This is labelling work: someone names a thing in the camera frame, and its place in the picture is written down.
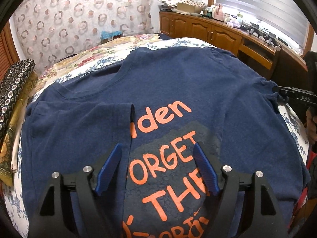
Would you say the dark circle-patterned folded cloth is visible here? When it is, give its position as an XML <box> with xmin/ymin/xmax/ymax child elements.
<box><xmin>0</xmin><ymin>59</ymin><xmax>35</xmax><ymax>139</ymax></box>

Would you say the cardboard box on sideboard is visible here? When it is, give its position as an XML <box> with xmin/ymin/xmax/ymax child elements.
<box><xmin>177</xmin><ymin>0</ymin><xmax>206</xmax><ymax>13</ymax></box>

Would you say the navy blue printed t-shirt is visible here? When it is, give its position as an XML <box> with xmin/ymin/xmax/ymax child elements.
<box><xmin>21</xmin><ymin>47</ymin><xmax>309</xmax><ymax>237</ymax></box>

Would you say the wooden sideboard cabinet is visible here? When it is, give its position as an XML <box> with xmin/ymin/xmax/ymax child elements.
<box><xmin>159</xmin><ymin>11</ymin><xmax>307</xmax><ymax>79</ymax></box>

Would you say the brown louvered wardrobe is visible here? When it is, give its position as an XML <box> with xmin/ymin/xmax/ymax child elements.
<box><xmin>0</xmin><ymin>22</ymin><xmax>19</xmax><ymax>80</ymax></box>

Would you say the zebra window blind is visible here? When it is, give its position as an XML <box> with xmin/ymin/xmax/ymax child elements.
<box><xmin>215</xmin><ymin>0</ymin><xmax>309</xmax><ymax>48</ymax></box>

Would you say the gold patterned folded cloth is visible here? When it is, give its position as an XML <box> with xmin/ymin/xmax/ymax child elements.
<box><xmin>1</xmin><ymin>71</ymin><xmax>38</xmax><ymax>186</ymax></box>

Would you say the blue item on box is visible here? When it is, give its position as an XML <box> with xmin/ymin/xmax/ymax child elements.
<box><xmin>100</xmin><ymin>31</ymin><xmax>122</xmax><ymax>44</ymax></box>

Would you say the pink floral cream blanket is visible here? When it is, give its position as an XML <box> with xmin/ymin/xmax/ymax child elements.
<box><xmin>35</xmin><ymin>33</ymin><xmax>163</xmax><ymax>92</ymax></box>

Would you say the person's right hand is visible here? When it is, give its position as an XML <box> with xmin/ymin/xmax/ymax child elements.
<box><xmin>306</xmin><ymin>109</ymin><xmax>317</xmax><ymax>145</ymax></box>

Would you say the sheer circle-patterned curtain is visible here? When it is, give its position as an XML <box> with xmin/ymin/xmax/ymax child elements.
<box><xmin>13</xmin><ymin>0</ymin><xmax>152</xmax><ymax>73</ymax></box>

